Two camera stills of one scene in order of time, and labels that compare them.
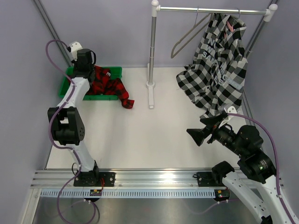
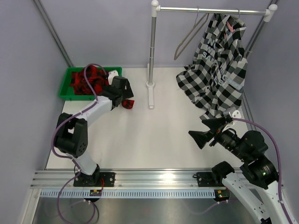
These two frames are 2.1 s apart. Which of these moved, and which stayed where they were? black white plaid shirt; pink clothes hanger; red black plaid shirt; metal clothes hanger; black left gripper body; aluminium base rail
Moved: metal clothes hanger; black left gripper body
Stayed: black white plaid shirt; aluminium base rail; pink clothes hanger; red black plaid shirt
